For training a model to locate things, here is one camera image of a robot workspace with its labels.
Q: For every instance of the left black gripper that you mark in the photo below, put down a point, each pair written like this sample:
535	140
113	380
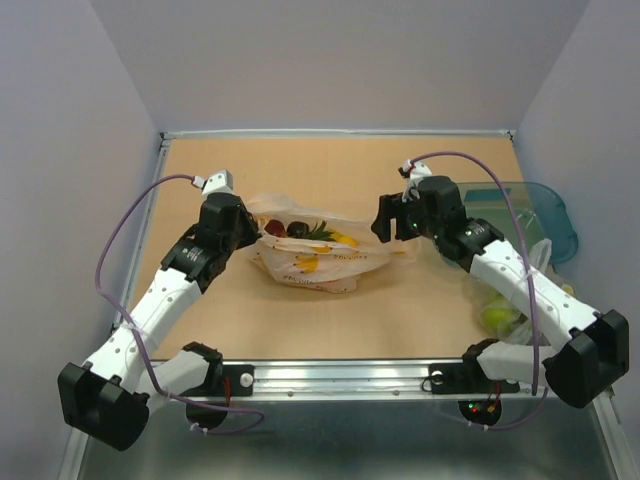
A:
251	228

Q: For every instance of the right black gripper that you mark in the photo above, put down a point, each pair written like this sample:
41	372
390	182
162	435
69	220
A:
389	207

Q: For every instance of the small toy pineapple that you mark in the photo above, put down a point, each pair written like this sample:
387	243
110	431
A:
319	232

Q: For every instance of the orange printed plastic bag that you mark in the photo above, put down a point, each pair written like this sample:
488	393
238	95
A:
320	265

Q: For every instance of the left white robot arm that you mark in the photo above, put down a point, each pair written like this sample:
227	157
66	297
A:
185	274

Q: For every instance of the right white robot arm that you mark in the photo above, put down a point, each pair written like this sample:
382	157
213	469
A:
586	351

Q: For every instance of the dark red fruit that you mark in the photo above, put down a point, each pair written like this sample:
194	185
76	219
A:
295	229

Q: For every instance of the yellow fruit in bag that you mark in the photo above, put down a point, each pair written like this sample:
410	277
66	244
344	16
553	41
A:
340	238

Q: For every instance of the bag of green fruit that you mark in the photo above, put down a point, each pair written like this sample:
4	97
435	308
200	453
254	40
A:
501	319

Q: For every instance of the teal plastic tray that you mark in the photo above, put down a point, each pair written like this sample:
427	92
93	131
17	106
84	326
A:
540	211

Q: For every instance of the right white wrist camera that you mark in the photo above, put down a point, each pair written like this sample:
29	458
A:
413	172

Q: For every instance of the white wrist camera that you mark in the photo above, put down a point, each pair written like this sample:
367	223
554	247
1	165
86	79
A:
218	182
413	172

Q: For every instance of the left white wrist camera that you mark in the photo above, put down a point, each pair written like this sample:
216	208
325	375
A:
218	182

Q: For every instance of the aluminium left rail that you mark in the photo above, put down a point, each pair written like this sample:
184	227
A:
146	208

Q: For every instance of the aluminium rail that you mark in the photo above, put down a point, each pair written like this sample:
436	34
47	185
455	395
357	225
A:
340	377
146	208
335	133

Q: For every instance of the aluminium back rail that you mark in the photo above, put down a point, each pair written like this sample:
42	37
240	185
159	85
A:
335	133

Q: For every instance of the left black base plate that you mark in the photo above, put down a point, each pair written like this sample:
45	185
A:
234	380

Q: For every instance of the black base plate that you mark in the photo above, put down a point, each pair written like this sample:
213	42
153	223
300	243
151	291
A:
460	378
234	380

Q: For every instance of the aluminium front rail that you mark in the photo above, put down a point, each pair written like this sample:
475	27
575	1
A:
340	377

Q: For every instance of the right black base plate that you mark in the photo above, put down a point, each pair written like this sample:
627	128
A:
460	378

